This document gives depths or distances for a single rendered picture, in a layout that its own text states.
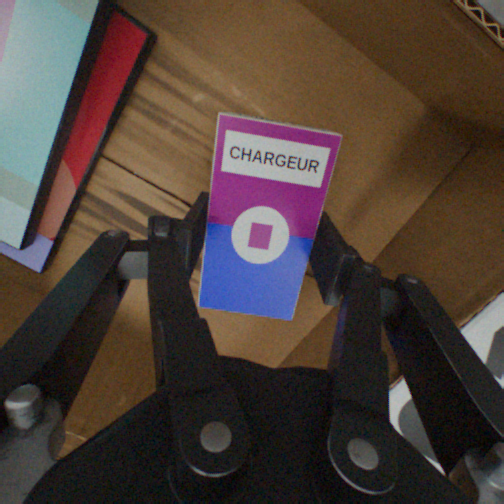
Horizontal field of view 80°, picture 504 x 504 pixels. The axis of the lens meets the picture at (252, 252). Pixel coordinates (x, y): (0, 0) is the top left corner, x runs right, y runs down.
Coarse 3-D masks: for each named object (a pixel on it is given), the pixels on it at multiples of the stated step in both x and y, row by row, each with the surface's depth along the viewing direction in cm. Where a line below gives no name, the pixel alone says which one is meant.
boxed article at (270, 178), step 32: (224, 128) 17; (256, 128) 17; (288, 128) 17; (320, 128) 19; (224, 160) 17; (256, 160) 17; (288, 160) 17; (320, 160) 17; (224, 192) 18; (256, 192) 18; (288, 192) 18; (320, 192) 18; (224, 224) 19; (256, 224) 19; (288, 224) 19; (224, 256) 20; (256, 256) 20; (288, 256) 20; (224, 288) 21; (256, 288) 21; (288, 288) 21
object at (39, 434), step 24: (24, 408) 6; (48, 408) 7; (0, 432) 6; (24, 432) 6; (48, 432) 6; (0, 456) 6; (24, 456) 6; (48, 456) 6; (0, 480) 5; (24, 480) 5
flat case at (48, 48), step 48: (0, 0) 15; (48, 0) 15; (96, 0) 15; (0, 48) 16; (48, 48) 16; (96, 48) 17; (0, 96) 17; (48, 96) 17; (0, 144) 18; (48, 144) 18; (0, 192) 19; (48, 192) 20; (0, 240) 21
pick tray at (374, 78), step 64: (128, 0) 17; (192, 0) 17; (256, 0) 17; (320, 0) 15; (384, 0) 12; (448, 0) 10; (192, 64) 18; (256, 64) 18; (320, 64) 18; (384, 64) 17; (448, 64) 13; (128, 128) 20; (192, 128) 20; (384, 128) 20; (448, 128) 19; (128, 192) 21; (192, 192) 21; (384, 192) 21; (448, 192) 20; (0, 256) 24; (64, 256) 24; (384, 256) 23; (448, 256) 18; (0, 320) 22; (128, 320) 26; (256, 320) 26; (320, 320) 26; (128, 384) 23
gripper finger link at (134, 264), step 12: (132, 240) 14; (144, 240) 14; (132, 252) 13; (144, 252) 13; (120, 264) 13; (132, 264) 13; (144, 264) 13; (120, 276) 13; (132, 276) 13; (144, 276) 14
